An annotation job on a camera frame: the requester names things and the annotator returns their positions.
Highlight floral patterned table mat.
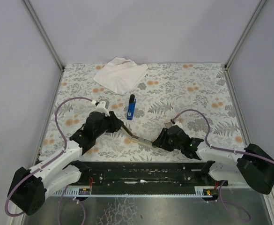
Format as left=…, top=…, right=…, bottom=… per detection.
left=38, top=63, right=244, bottom=161

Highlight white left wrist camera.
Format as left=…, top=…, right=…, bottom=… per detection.
left=91, top=100, right=110, bottom=117

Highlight right aluminium frame post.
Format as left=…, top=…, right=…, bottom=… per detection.
left=224, top=0, right=268, bottom=70

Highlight white slotted cable duct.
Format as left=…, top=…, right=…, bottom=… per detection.
left=64, top=187, right=214, bottom=200

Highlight left aluminium frame post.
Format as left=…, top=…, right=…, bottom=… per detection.
left=22, top=0, right=65, bottom=71

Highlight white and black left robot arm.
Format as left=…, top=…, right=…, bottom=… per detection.
left=5, top=111, right=124, bottom=216

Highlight white folded cloth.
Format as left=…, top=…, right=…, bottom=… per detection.
left=93, top=57, right=148, bottom=95

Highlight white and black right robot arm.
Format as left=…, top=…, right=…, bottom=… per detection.
left=152, top=125, right=274, bottom=195

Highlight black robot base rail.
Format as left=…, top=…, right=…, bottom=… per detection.
left=71, top=160, right=223, bottom=194

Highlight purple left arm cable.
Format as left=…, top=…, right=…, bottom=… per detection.
left=5, top=97, right=97, bottom=218

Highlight blue stapler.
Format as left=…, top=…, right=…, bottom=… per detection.
left=126, top=94, right=136, bottom=120

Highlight beige stapler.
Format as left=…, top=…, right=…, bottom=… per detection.
left=121, top=125, right=153, bottom=147

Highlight aluminium frame post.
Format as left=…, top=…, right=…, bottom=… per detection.
left=22, top=0, right=65, bottom=71
left=224, top=0, right=268, bottom=70

